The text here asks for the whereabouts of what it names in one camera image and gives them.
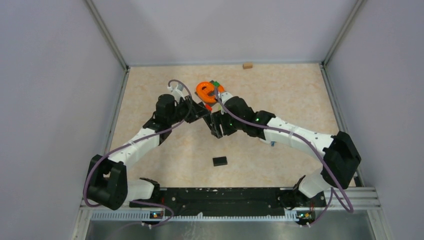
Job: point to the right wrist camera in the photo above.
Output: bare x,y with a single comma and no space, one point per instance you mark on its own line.
224,96

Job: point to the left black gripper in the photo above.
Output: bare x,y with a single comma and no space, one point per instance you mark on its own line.
195,110

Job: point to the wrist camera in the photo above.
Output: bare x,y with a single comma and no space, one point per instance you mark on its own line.
224,96
177,91

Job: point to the black remote control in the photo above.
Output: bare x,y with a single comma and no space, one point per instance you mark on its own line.
210,123

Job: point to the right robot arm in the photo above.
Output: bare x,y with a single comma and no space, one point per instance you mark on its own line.
337,153

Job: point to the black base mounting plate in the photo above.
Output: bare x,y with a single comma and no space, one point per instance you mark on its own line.
235,201

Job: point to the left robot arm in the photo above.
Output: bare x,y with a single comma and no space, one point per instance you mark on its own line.
107,184

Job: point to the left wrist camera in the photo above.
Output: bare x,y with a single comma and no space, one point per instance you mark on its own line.
177,91

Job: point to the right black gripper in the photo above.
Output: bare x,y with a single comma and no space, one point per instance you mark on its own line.
219,118

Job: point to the small wooden block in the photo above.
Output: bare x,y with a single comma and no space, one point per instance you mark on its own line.
247,65

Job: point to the orange plastic ring toy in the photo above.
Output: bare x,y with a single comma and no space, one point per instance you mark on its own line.
207,91

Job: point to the black battery cover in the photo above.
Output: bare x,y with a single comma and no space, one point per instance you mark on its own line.
220,161

